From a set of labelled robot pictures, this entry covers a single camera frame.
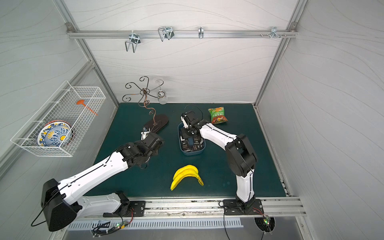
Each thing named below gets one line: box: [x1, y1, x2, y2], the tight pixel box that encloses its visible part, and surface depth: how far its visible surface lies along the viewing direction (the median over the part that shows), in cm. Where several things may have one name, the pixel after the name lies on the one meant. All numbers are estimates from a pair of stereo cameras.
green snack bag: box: [208, 106, 229, 125], surface depth 110 cm
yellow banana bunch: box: [170, 165, 204, 191], surface depth 83 cm
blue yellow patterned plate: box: [37, 120, 74, 147], surface depth 62 cm
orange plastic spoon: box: [76, 99, 99, 116], surface depth 80 cm
